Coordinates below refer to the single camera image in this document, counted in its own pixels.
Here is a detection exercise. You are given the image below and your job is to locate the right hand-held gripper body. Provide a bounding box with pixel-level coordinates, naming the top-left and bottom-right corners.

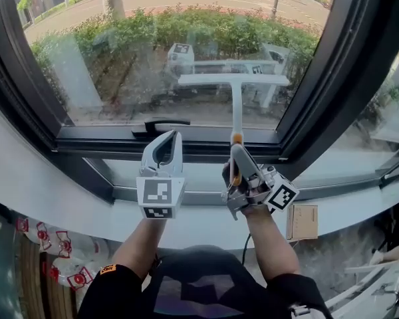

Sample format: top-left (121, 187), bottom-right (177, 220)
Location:
top-left (221, 166), bottom-right (301, 221)

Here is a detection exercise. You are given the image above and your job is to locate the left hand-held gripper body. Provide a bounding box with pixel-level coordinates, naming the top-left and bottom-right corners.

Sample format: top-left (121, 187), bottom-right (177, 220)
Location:
top-left (135, 167), bottom-right (187, 221)

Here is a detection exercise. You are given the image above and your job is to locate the white squeegee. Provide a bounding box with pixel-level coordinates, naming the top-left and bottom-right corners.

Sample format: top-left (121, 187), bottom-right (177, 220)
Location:
top-left (178, 73), bottom-right (291, 187)

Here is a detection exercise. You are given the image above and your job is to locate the clear window glass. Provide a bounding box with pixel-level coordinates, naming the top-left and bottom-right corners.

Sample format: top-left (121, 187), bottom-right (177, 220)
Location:
top-left (11, 0), bottom-right (336, 131)

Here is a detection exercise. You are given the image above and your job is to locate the person's left forearm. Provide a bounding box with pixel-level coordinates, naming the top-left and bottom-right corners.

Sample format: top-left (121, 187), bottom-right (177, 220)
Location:
top-left (111, 217), bottom-right (169, 280)

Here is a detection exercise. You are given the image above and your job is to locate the person's right forearm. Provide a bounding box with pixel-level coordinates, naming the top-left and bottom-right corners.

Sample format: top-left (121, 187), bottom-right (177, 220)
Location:
top-left (241, 204), bottom-right (302, 282)

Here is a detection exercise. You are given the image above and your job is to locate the small cardboard box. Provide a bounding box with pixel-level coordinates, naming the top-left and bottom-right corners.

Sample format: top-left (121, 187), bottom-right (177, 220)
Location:
top-left (285, 203), bottom-right (319, 241)

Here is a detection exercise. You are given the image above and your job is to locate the white windowsill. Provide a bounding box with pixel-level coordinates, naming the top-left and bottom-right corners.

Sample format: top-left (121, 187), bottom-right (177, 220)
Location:
top-left (0, 94), bottom-right (399, 251)

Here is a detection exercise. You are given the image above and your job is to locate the person's black shirt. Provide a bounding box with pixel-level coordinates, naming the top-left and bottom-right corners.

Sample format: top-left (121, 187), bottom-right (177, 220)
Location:
top-left (76, 244), bottom-right (333, 319)

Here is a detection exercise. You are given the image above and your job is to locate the green hedge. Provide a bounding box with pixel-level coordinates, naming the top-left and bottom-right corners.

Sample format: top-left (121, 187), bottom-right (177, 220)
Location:
top-left (29, 3), bottom-right (322, 112)

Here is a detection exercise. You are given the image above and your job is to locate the wooden slatted panel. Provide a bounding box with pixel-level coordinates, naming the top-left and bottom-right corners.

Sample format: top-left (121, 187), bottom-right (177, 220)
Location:
top-left (18, 241), bottom-right (79, 319)

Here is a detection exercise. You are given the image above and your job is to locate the dark teal panel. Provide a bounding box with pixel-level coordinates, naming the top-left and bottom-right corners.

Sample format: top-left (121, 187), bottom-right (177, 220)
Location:
top-left (0, 204), bottom-right (21, 319)

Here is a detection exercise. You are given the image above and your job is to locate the black window handle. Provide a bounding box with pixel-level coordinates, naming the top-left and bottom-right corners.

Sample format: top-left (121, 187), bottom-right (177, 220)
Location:
top-left (131, 117), bottom-right (191, 138)

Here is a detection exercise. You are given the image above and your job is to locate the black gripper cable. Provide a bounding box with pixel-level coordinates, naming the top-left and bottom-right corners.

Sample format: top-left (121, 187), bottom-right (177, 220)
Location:
top-left (241, 233), bottom-right (253, 265)

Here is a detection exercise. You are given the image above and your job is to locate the clear red-handled water bottle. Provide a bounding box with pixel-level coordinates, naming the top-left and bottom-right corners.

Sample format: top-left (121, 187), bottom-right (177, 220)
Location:
top-left (33, 221), bottom-right (56, 251)
top-left (41, 261), bottom-right (63, 284)
top-left (15, 216), bottom-right (31, 234)
top-left (53, 229), bottom-right (102, 262)
top-left (58, 263), bottom-right (97, 292)

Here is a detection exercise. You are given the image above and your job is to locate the black window frame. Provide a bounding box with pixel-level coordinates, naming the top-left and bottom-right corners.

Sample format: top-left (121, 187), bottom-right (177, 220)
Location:
top-left (0, 0), bottom-right (399, 205)

